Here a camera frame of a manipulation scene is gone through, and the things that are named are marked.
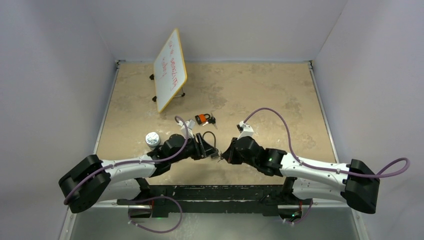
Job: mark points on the yellow framed whiteboard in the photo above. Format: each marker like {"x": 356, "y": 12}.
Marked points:
{"x": 169, "y": 71}

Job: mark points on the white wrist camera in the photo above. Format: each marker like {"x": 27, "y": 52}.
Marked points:
{"x": 190, "y": 125}
{"x": 245, "y": 130}

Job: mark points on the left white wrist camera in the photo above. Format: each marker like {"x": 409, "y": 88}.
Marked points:
{"x": 190, "y": 125}

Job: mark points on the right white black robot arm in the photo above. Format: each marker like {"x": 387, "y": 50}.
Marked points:
{"x": 307, "y": 179}

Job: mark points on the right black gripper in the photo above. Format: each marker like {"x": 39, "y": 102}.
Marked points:
{"x": 230, "y": 155}

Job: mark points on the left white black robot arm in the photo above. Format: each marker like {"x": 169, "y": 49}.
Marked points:
{"x": 95, "y": 180}

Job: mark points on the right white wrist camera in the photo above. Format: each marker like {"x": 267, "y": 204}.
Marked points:
{"x": 245, "y": 130}

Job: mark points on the black keys bunch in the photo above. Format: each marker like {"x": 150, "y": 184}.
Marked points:
{"x": 211, "y": 121}

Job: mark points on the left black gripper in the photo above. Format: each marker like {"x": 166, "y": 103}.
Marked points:
{"x": 202, "y": 149}

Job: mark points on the orange black padlock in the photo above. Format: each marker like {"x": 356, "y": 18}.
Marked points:
{"x": 202, "y": 118}

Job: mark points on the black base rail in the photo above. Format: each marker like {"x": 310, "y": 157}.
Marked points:
{"x": 275, "y": 200}

